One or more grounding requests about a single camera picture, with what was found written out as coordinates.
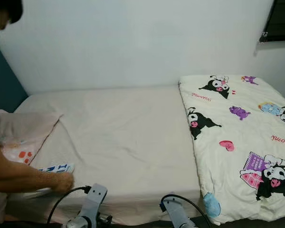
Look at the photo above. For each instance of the white book with blue letters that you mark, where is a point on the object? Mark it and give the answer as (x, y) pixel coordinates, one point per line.
(61, 167)

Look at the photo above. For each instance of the pink dotted pillow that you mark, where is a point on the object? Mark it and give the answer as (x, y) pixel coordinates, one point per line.
(28, 133)

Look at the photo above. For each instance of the person right forearm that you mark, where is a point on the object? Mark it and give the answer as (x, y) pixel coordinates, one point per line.
(23, 178)

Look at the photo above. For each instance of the person right hand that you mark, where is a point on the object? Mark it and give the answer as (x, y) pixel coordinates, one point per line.
(63, 183)

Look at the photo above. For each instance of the bed with beige sheet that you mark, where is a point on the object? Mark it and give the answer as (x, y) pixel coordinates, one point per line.
(128, 142)

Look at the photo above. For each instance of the teal padded headboard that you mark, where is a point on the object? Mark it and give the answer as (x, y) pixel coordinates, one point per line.
(9, 85)

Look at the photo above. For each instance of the cream cartoon print blanket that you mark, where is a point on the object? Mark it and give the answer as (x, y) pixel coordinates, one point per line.
(251, 133)

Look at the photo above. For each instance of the person in white shirt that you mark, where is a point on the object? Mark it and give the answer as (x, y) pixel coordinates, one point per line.
(7, 7)

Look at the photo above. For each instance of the black window blinds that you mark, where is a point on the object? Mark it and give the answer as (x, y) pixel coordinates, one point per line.
(282, 19)

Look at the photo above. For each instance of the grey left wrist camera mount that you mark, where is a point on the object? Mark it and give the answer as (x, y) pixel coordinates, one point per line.
(96, 199)

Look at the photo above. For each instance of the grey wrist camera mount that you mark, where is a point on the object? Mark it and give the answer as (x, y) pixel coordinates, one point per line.
(96, 199)
(175, 213)

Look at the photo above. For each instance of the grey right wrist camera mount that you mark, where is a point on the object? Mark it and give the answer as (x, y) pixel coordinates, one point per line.
(175, 213)

